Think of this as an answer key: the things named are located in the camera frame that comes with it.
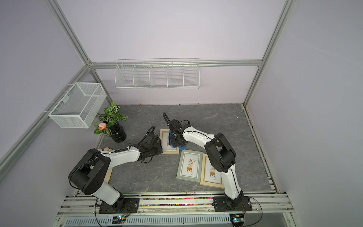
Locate aluminium cage frame profiles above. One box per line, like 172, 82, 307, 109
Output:
1, 1, 296, 181

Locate aluminium mounting rail front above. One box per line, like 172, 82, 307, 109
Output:
58, 192, 294, 216

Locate electronics board green led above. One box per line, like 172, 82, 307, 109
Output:
229, 214, 244, 227
112, 216, 126, 224

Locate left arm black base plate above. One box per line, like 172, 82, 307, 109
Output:
99, 197, 140, 214

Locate long white wire shelf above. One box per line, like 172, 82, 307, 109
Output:
114, 58, 200, 90

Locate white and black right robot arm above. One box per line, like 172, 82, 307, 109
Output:
164, 116, 244, 210

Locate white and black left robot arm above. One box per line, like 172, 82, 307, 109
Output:
68, 132, 163, 211

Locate black glossy plant vase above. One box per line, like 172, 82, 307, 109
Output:
110, 122, 127, 143

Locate white wire basket left wall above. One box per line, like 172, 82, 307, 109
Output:
48, 82, 107, 129

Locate left electronics board green led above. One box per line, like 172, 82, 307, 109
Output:
112, 216, 126, 224

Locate right electronics board green led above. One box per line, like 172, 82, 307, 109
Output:
229, 214, 244, 227

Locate green-grey picture frame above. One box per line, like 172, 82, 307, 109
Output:
176, 149, 203, 183

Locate green artificial plant pink flower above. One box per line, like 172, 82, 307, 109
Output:
92, 102, 129, 137

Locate blue microfibre cloth black trim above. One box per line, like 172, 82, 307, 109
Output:
168, 131, 185, 151

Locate beige picture frame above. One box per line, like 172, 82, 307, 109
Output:
159, 129, 179, 155

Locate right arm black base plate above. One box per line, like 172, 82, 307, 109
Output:
212, 196, 252, 212

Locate white vented cable duct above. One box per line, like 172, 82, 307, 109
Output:
63, 214, 232, 227

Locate light wood picture frame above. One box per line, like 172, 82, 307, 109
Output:
200, 154, 224, 189

